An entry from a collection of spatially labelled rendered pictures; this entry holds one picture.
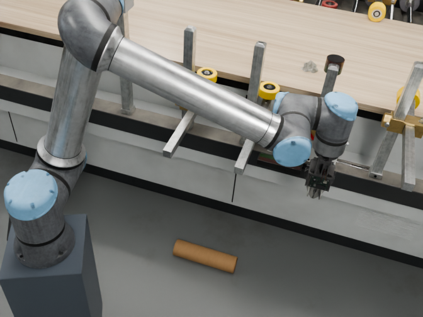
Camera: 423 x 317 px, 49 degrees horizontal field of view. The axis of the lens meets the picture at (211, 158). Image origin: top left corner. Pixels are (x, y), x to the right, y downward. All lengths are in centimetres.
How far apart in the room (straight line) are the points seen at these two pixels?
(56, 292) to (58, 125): 56
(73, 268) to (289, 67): 112
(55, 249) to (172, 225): 98
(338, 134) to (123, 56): 59
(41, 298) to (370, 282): 149
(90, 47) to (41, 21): 122
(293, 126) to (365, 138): 88
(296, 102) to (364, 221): 118
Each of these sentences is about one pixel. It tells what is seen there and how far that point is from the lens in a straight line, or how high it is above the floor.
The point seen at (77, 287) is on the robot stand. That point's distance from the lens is 163.
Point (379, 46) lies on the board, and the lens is 226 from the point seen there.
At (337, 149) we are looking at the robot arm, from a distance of 131.
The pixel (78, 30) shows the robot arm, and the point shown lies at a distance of 107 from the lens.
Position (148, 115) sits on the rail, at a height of 70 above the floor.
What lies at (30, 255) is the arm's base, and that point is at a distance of 157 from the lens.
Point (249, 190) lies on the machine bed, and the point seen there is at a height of 24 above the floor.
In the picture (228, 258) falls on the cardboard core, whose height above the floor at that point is 8.
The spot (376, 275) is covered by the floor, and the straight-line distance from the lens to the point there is 245.
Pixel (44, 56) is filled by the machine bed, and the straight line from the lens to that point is 234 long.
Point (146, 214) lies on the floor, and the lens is 248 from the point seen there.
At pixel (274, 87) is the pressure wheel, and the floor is 90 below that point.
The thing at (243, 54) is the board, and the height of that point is 90.
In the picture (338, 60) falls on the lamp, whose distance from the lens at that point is 163.
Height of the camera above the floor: 187
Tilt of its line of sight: 42 degrees down
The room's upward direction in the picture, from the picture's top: 5 degrees clockwise
